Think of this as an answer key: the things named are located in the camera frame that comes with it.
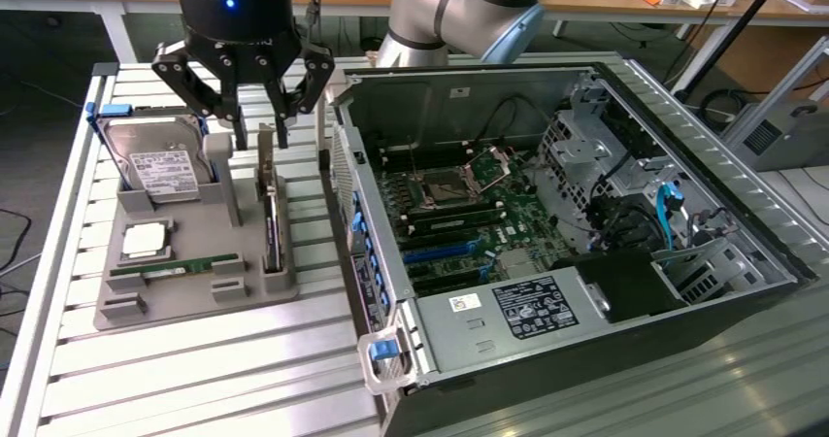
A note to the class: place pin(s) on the thin metal locking lever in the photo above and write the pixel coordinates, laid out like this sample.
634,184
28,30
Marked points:
411,157

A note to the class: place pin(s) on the green motherboard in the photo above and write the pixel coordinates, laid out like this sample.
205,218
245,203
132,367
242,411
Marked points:
518,213

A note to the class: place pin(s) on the blue disk caddy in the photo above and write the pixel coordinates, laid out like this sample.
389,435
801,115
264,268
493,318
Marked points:
116,110

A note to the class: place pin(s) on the metal socket cover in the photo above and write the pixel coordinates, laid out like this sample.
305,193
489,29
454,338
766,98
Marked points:
494,153

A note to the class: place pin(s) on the grey metal cabinet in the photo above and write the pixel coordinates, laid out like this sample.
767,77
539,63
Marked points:
795,136

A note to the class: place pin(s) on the grey power supply unit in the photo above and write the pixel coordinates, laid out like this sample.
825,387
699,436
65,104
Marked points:
466,340

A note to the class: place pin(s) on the black open PC case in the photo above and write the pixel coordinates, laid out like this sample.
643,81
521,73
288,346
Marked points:
582,369

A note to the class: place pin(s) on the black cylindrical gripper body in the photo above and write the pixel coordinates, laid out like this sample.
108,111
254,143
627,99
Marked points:
233,24

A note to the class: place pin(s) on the grey plastic parts rack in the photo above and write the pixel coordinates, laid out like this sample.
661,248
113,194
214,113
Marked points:
194,243

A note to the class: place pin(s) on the blue case latch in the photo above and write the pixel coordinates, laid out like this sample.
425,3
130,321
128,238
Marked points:
381,350

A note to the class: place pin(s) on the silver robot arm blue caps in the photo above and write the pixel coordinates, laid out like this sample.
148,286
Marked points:
421,14

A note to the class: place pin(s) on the graphics card with metal bracket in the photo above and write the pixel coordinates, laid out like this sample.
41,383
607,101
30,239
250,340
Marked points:
272,223

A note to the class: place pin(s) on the black plastic shroud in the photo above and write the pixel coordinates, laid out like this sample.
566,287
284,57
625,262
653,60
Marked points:
621,286

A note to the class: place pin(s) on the silver finned chipset heatsink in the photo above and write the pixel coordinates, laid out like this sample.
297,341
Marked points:
518,263

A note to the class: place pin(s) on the green RAM stick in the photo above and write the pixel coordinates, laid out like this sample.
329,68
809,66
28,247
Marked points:
194,263

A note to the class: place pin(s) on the black stand pole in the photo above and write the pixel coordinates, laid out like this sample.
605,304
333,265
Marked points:
743,19

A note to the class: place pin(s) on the silver CPU chip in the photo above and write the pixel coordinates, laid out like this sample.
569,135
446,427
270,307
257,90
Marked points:
145,240

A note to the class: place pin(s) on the blue expansion slot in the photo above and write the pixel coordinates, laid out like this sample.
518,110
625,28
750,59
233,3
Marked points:
437,254

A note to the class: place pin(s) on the silver hard disk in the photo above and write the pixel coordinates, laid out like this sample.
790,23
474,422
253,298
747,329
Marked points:
161,165

